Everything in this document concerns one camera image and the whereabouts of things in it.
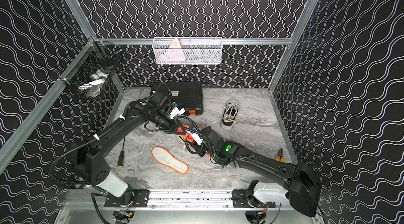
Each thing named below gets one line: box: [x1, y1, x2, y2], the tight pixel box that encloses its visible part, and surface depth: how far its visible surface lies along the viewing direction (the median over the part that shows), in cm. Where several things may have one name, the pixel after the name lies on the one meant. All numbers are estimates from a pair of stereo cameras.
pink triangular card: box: [164, 37, 186, 63], surface depth 92 cm
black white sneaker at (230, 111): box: [220, 98, 240, 131], surface depth 100 cm
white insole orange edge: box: [151, 146, 190, 175], surface depth 87 cm
